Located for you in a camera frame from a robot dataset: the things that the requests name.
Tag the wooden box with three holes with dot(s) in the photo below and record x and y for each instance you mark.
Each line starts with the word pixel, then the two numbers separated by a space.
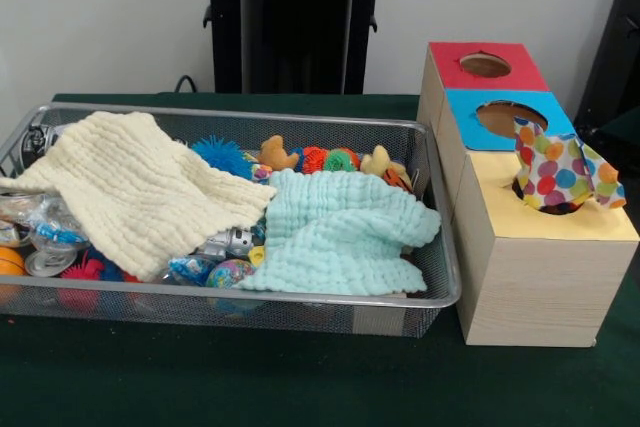
pixel 540 287

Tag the pink spiky ball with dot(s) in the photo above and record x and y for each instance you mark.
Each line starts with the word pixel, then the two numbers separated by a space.
pixel 82 269

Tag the dark green side table cloth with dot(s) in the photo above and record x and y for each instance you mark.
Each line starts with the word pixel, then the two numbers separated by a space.
pixel 620 132

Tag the silver can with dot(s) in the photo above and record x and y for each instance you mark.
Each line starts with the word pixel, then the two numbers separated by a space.
pixel 50 262

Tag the light blue cloth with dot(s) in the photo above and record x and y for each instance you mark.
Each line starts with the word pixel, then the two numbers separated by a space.
pixel 330 237

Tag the cream yellow cloth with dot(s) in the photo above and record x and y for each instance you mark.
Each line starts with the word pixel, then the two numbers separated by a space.
pixel 130 187

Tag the yellow toy wedge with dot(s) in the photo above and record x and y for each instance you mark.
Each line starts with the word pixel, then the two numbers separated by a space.
pixel 257 255

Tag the globe print ball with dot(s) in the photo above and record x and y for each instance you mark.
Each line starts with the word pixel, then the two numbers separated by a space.
pixel 230 273

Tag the colourful knotted cloth toy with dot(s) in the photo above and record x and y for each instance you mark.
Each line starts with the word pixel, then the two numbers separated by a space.
pixel 550 167

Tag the orange ball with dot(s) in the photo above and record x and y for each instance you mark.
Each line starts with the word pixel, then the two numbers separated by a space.
pixel 10 261

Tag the brown teddy plush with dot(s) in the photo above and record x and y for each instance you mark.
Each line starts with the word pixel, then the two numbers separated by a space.
pixel 275 153

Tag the small blue spiky ball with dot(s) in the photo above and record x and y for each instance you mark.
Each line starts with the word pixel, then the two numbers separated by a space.
pixel 112 272

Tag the yellow duck plush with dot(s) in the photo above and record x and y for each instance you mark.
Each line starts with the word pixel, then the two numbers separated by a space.
pixel 377 162

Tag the silver toy robot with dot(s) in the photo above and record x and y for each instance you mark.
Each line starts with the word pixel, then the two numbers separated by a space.
pixel 230 242

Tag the shallow silver mesh bin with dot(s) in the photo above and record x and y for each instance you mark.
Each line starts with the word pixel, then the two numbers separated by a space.
pixel 200 304

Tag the large blue spiky ball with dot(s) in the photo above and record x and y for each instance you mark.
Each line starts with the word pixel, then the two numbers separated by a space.
pixel 220 154

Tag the colourful spiky caterpillar toy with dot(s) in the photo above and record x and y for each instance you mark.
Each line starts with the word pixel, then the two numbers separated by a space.
pixel 327 159

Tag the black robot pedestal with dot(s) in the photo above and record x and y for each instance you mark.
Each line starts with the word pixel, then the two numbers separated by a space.
pixel 290 22

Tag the tiger plush toy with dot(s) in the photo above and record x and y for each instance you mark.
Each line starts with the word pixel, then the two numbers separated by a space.
pixel 397 178

